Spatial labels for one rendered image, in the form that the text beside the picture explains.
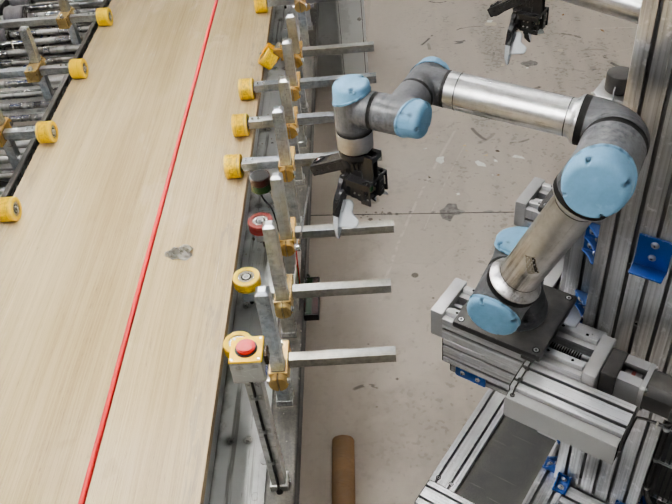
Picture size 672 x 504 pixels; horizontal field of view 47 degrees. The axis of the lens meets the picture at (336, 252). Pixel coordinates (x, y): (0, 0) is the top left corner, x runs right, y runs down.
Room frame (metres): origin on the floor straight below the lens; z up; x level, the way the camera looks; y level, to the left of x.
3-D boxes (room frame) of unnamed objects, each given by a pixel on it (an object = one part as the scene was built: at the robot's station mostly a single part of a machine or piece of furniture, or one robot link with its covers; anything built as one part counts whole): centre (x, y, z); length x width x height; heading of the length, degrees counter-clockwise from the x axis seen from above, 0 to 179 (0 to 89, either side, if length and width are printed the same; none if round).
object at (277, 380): (1.36, 0.19, 0.82); 0.13 x 0.06 x 0.05; 175
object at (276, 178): (1.83, 0.15, 0.87); 0.03 x 0.03 x 0.48; 85
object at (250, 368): (1.07, 0.21, 1.18); 0.07 x 0.07 x 0.08; 85
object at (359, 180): (1.32, -0.07, 1.46); 0.09 x 0.08 x 0.12; 51
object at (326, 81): (2.61, 0.02, 0.95); 0.50 x 0.04 x 0.04; 85
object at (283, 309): (1.61, 0.17, 0.83); 0.13 x 0.06 x 0.05; 175
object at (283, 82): (2.33, 0.11, 0.90); 0.03 x 0.03 x 0.48; 85
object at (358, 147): (1.33, -0.07, 1.54); 0.08 x 0.08 x 0.05
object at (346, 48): (2.86, -0.07, 0.95); 0.36 x 0.03 x 0.03; 85
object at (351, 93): (1.32, -0.07, 1.62); 0.09 x 0.08 x 0.11; 58
